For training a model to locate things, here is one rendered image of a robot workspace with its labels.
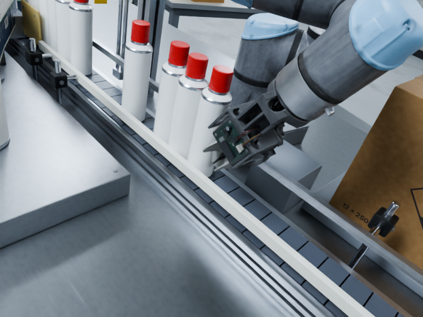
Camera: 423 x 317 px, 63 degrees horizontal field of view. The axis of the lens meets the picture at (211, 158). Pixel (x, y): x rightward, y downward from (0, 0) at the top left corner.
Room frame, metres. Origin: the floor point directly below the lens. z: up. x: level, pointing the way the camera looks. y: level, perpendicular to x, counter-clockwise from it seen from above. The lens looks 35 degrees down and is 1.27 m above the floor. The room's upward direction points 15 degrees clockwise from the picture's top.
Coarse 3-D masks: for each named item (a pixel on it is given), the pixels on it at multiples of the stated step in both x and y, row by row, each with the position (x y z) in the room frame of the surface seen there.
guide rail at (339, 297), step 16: (48, 48) 0.79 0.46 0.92; (64, 64) 0.74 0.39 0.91; (80, 80) 0.69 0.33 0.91; (96, 96) 0.65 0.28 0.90; (128, 112) 0.59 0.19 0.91; (144, 128) 0.55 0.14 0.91; (160, 144) 0.51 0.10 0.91; (176, 160) 0.49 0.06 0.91; (192, 176) 0.46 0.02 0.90; (208, 192) 0.43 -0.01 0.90; (224, 192) 0.43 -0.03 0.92; (224, 208) 0.41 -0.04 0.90; (240, 208) 0.40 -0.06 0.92; (256, 224) 0.38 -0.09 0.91; (272, 240) 0.35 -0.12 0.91; (288, 256) 0.34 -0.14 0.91; (304, 272) 0.32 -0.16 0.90; (320, 272) 0.32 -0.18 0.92; (320, 288) 0.30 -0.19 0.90; (336, 288) 0.30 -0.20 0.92; (336, 304) 0.29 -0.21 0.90; (352, 304) 0.28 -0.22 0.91
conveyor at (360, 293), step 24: (96, 72) 0.80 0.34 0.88; (120, 96) 0.71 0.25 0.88; (120, 120) 0.61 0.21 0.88; (144, 144) 0.55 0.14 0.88; (168, 168) 0.50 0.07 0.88; (216, 168) 0.53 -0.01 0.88; (240, 192) 0.48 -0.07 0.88; (264, 216) 0.44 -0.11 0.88; (288, 240) 0.39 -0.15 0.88; (288, 264) 0.35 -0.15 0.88; (312, 264) 0.36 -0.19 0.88; (336, 264) 0.37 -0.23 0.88; (312, 288) 0.32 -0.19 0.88; (360, 288) 0.34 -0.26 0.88; (336, 312) 0.29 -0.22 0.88; (384, 312) 0.31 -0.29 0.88
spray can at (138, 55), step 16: (144, 32) 0.62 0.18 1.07; (128, 48) 0.61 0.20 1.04; (144, 48) 0.61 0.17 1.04; (128, 64) 0.61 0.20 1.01; (144, 64) 0.61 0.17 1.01; (128, 80) 0.61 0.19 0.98; (144, 80) 0.62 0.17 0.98; (128, 96) 0.61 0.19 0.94; (144, 96) 0.62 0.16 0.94; (144, 112) 0.63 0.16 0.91
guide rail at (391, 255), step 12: (108, 48) 0.77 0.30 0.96; (120, 60) 0.73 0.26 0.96; (156, 84) 0.65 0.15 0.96; (264, 168) 0.47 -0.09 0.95; (276, 168) 0.46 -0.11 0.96; (288, 180) 0.44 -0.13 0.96; (300, 192) 0.42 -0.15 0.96; (312, 192) 0.42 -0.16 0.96; (312, 204) 0.41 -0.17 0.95; (324, 204) 0.40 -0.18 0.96; (336, 216) 0.39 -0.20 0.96; (348, 228) 0.37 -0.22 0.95; (360, 228) 0.37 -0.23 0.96; (360, 240) 0.36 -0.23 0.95; (372, 240) 0.35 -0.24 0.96; (384, 252) 0.34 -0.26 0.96; (396, 252) 0.34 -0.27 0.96; (396, 264) 0.33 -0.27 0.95; (408, 264) 0.33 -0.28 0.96; (420, 276) 0.31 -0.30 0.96
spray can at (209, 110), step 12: (216, 72) 0.50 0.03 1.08; (228, 72) 0.50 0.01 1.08; (216, 84) 0.49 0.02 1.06; (228, 84) 0.50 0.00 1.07; (204, 96) 0.49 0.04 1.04; (216, 96) 0.49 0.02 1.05; (228, 96) 0.50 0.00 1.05; (204, 108) 0.49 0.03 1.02; (216, 108) 0.48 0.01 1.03; (204, 120) 0.49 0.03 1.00; (204, 132) 0.48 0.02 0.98; (192, 144) 0.49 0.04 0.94; (204, 144) 0.48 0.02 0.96; (192, 156) 0.49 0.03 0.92; (204, 156) 0.48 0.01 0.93; (204, 168) 0.48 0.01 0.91
